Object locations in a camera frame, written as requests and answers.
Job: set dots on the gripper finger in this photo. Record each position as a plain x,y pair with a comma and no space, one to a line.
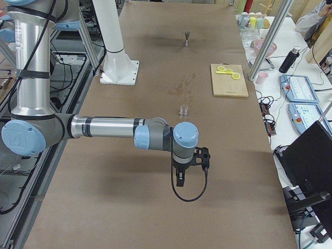
178,179
181,180

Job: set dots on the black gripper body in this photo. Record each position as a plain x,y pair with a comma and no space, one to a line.
181,166

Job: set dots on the clear glass cup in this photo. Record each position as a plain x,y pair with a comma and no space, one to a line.
183,110

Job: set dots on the steel jigger measuring cup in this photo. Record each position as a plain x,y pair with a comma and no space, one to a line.
187,35

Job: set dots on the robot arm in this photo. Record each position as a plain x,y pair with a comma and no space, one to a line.
34,126

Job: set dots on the pink plastic cup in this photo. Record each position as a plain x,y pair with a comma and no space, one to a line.
261,78

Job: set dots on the yellow cup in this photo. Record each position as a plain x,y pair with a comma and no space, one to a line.
252,22

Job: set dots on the blue cup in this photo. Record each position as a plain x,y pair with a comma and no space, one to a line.
259,23

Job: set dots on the wooden cutting board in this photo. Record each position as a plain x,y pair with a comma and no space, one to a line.
225,85

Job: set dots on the yellow plastic knife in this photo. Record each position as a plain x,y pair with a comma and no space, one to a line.
224,72

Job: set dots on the far lemon slice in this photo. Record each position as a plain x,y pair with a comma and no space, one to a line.
236,76

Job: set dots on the middle lemon slice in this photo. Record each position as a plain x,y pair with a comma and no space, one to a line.
228,71

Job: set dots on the black monitor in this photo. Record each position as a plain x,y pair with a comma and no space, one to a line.
307,163

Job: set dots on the kitchen scale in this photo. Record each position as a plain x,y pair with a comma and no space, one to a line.
266,65

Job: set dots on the lower teach pendant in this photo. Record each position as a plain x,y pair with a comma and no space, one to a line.
303,115

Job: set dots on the teach pendant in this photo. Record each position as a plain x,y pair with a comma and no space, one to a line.
303,115
298,88

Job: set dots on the upper teach pendant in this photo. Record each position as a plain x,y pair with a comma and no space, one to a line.
298,88

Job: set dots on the black water bottle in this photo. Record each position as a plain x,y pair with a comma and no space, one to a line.
289,60

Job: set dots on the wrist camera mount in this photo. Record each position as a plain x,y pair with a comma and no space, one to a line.
201,157

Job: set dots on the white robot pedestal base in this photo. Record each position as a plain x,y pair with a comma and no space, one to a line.
118,68

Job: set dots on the aluminium frame post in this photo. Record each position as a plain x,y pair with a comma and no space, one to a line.
273,31

